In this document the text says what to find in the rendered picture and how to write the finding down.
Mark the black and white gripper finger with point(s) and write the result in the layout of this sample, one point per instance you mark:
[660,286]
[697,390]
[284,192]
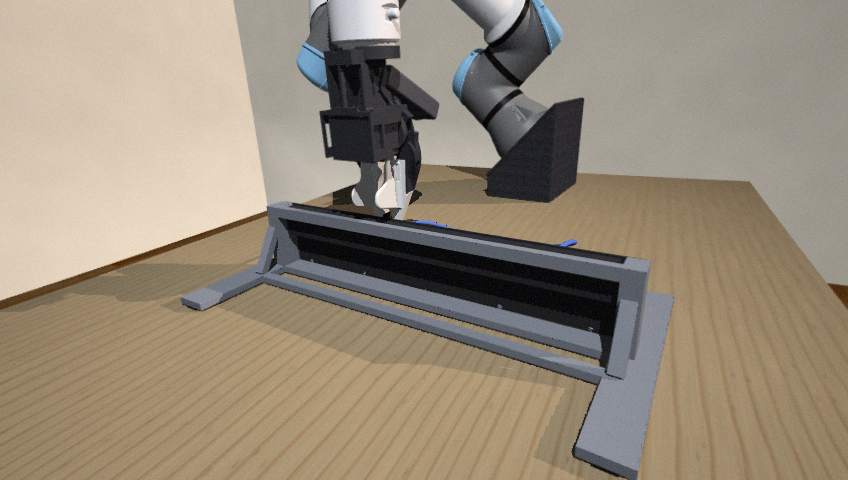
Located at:
[372,177]
[400,177]

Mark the blue network cable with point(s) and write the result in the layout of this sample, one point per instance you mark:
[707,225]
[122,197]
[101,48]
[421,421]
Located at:
[566,244]

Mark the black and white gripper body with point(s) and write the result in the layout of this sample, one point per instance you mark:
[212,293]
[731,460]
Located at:
[377,130]

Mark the grey network port rack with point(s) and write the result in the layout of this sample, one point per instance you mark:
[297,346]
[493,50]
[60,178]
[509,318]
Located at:
[535,279]

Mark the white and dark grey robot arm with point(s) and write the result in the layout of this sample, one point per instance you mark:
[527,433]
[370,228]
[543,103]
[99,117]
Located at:
[521,35]

